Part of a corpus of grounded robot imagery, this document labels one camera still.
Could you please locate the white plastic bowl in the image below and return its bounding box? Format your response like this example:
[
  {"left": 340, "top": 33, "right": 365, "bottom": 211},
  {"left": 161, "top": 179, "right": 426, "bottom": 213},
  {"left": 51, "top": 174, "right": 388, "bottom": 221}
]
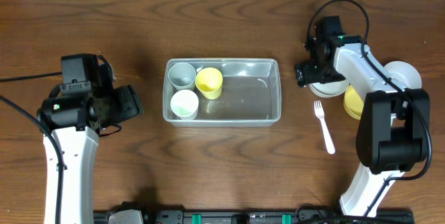
[{"left": 309, "top": 80, "right": 350, "bottom": 98}]

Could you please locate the black cable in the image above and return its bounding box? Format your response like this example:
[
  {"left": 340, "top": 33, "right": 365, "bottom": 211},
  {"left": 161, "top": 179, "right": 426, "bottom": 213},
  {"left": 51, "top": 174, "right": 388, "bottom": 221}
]
[
  {"left": 305, "top": 0, "right": 433, "bottom": 218},
  {"left": 0, "top": 71, "right": 67, "bottom": 224}
]

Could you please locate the grey plastic cup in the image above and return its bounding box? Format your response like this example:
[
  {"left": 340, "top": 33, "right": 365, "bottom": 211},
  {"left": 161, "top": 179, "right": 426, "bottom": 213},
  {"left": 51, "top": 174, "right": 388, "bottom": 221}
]
[{"left": 168, "top": 63, "right": 197, "bottom": 90}]

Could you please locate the clear plastic storage container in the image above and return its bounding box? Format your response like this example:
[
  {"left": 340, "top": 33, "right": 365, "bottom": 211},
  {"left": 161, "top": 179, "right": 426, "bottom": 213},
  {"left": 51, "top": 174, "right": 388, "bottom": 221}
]
[{"left": 163, "top": 58, "right": 282, "bottom": 127}]

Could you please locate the right black cable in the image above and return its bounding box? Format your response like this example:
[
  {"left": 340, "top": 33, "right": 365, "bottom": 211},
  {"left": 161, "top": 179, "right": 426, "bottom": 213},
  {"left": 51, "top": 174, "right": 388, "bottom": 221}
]
[{"left": 305, "top": 0, "right": 433, "bottom": 218}]

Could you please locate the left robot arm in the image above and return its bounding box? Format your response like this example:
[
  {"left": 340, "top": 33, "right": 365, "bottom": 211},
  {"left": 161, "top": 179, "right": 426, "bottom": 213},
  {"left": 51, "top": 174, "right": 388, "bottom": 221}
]
[{"left": 37, "top": 54, "right": 143, "bottom": 223}]

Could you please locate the yellow plastic cup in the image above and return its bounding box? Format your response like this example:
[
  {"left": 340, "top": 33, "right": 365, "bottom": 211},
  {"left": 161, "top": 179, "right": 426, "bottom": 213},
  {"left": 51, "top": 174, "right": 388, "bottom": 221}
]
[{"left": 195, "top": 67, "right": 223, "bottom": 100}]

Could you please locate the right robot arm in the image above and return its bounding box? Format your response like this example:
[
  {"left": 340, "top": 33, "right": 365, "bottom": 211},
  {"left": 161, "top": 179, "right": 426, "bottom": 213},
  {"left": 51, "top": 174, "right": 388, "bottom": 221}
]
[{"left": 296, "top": 16, "right": 432, "bottom": 217}]

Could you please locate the yellow plastic bowl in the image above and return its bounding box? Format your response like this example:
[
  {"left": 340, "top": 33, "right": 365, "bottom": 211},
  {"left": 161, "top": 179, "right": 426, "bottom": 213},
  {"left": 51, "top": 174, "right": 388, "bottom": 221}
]
[{"left": 343, "top": 85, "right": 364, "bottom": 120}]

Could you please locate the grey plastic bowl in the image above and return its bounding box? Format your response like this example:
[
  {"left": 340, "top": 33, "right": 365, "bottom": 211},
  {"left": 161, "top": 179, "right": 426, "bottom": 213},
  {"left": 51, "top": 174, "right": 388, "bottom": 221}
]
[{"left": 384, "top": 61, "right": 422, "bottom": 89}]

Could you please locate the white plastic fork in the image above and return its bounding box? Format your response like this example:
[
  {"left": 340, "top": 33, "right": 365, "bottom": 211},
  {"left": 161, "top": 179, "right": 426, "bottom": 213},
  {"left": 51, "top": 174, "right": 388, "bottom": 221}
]
[{"left": 314, "top": 100, "right": 336, "bottom": 154}]

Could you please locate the white plastic cup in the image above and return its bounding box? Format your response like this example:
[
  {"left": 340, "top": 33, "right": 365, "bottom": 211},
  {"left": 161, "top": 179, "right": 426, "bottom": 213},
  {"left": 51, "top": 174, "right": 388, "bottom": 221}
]
[{"left": 170, "top": 90, "right": 200, "bottom": 120}]

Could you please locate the black mounting rail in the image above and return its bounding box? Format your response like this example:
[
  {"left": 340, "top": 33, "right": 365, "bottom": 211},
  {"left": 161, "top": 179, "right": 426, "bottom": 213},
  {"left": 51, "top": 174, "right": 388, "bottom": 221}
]
[{"left": 93, "top": 207, "right": 415, "bottom": 224}]

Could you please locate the left black cable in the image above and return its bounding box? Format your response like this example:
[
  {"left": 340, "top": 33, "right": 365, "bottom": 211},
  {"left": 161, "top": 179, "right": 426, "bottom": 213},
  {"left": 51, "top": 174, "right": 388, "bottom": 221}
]
[{"left": 0, "top": 71, "right": 67, "bottom": 224}]

